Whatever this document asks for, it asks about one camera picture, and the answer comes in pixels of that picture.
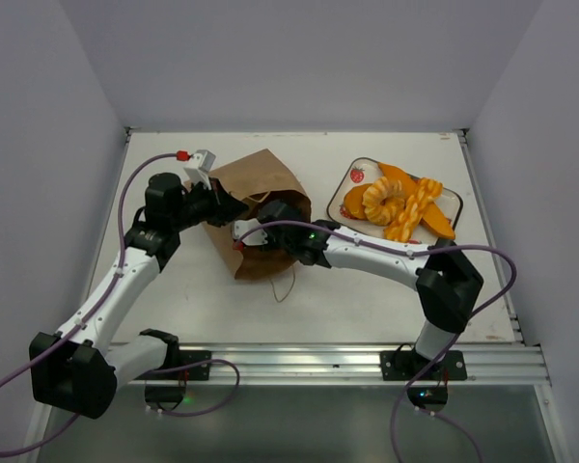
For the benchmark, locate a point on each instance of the long orange fake baguette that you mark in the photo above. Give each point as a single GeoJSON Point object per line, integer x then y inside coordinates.
{"type": "Point", "coordinates": [440, 217]}

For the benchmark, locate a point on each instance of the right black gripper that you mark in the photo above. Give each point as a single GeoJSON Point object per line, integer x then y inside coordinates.
{"type": "Point", "coordinates": [267, 220]}

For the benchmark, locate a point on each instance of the aluminium front rail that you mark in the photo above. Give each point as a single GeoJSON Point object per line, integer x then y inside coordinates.
{"type": "Point", "coordinates": [268, 364]}

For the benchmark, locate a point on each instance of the ring shaped fake doughnut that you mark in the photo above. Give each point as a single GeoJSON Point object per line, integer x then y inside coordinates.
{"type": "Point", "coordinates": [383, 201]}

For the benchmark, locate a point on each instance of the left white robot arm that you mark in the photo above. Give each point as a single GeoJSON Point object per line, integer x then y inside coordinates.
{"type": "Point", "coordinates": [143, 255]}

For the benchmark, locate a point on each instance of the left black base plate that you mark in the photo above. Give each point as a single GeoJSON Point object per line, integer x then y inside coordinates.
{"type": "Point", "coordinates": [191, 365]}

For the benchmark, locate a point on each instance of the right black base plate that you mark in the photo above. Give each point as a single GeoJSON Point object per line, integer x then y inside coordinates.
{"type": "Point", "coordinates": [402, 364]}

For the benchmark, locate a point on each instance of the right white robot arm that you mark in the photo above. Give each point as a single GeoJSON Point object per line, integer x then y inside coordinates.
{"type": "Point", "coordinates": [446, 281]}

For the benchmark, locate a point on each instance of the round orange fake bread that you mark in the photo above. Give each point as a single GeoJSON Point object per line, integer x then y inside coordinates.
{"type": "Point", "coordinates": [353, 202]}

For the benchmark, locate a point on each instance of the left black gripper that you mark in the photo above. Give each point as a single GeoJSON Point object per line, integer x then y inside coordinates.
{"type": "Point", "coordinates": [224, 206]}

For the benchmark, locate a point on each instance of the twisted fake bread stick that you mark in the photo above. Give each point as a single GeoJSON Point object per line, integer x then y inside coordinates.
{"type": "Point", "coordinates": [425, 194]}

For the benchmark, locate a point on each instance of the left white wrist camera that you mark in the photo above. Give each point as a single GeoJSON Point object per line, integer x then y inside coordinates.
{"type": "Point", "coordinates": [198, 166]}

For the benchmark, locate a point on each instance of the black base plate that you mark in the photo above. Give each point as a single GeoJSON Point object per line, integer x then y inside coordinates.
{"type": "Point", "coordinates": [402, 364]}
{"type": "Point", "coordinates": [191, 365]}

